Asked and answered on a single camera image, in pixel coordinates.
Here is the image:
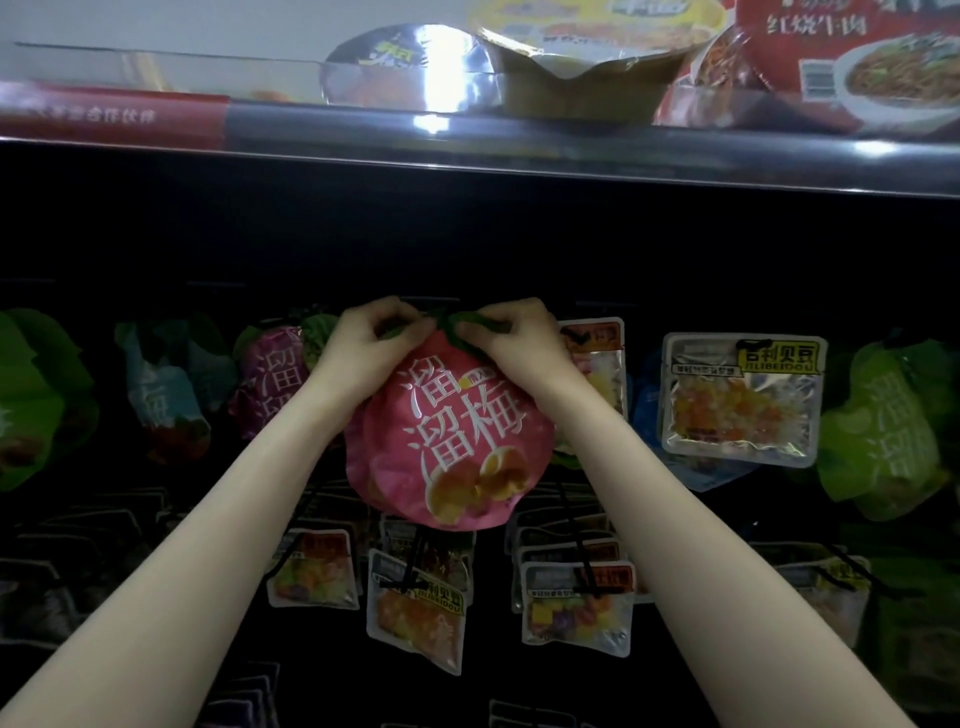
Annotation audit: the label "red noodle packet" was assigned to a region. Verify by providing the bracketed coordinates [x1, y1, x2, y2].
[655, 0, 960, 140]

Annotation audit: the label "person's right hand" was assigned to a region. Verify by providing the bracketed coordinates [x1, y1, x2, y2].
[454, 297, 590, 414]

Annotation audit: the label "row of small clear pouches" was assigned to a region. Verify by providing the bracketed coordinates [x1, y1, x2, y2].
[487, 697, 582, 728]

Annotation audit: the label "small pink round snack bag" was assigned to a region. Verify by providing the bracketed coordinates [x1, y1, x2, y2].
[345, 315, 557, 531]

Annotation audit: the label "blue white snack bag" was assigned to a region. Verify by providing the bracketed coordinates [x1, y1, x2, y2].
[630, 382, 755, 492]

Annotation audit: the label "yellow lidded bowl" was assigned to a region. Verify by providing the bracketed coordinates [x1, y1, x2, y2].
[468, 0, 737, 122]

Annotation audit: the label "green snack pouch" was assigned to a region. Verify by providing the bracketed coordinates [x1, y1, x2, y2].
[877, 558, 960, 710]

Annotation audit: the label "person's right forearm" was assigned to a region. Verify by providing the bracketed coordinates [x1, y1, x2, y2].
[547, 375, 917, 728]

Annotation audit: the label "dark candy packets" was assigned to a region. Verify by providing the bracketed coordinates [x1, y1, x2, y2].
[0, 487, 170, 650]

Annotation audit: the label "green plum snack bag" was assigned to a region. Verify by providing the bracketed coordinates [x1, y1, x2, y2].
[817, 342, 957, 519]

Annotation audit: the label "person's left forearm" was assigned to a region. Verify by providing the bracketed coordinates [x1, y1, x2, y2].
[0, 393, 362, 728]

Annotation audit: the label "large teal round snack bag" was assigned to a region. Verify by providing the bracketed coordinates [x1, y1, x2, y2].
[117, 318, 215, 459]

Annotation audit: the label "orange bean candy packet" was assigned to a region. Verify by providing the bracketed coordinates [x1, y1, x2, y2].
[660, 333, 830, 467]

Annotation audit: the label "person's left hand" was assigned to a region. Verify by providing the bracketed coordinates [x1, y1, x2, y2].
[304, 297, 440, 429]

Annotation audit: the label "large green round snack bag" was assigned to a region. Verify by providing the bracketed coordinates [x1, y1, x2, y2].
[0, 307, 99, 492]

